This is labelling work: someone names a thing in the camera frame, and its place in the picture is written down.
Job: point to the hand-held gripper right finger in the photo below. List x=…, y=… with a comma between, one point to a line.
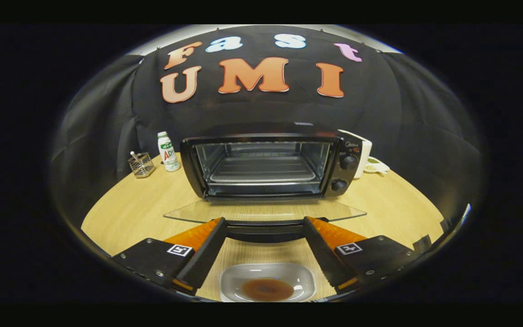
x=323, y=254

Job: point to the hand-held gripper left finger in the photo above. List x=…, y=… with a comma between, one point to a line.
x=209, y=254

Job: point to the black toaster oven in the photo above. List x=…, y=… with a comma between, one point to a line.
x=347, y=150

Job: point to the white slot toaster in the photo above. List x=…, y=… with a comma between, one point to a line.
x=365, y=152

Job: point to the white shallow plate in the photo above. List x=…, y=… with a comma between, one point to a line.
x=232, y=281

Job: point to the small white condiment dish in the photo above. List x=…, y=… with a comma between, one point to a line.
x=377, y=167

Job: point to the white bottle green label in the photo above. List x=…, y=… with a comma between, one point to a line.
x=168, y=154

